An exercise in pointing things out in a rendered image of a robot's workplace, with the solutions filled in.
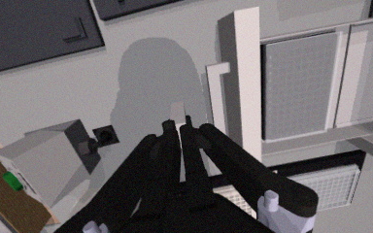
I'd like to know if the grey bench mat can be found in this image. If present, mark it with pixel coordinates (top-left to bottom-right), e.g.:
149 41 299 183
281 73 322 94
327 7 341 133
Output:
0 0 373 233

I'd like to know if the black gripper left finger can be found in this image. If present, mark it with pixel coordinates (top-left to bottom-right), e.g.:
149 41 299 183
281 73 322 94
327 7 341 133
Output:
53 102 182 233

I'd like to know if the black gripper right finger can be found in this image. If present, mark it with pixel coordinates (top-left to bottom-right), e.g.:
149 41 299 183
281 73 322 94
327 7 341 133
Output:
178 101 319 233

